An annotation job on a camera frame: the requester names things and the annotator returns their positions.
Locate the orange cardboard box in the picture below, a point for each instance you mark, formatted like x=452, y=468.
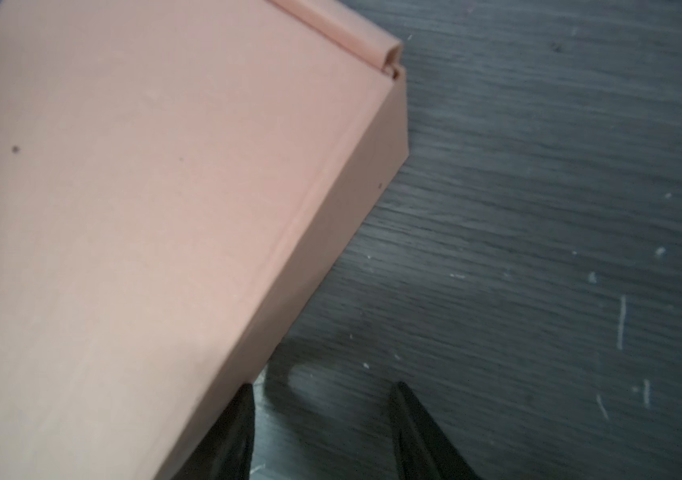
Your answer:
x=176, y=179

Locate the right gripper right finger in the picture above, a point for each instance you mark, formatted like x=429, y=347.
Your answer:
x=422, y=450

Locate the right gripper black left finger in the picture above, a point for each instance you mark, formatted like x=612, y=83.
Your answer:
x=225, y=452

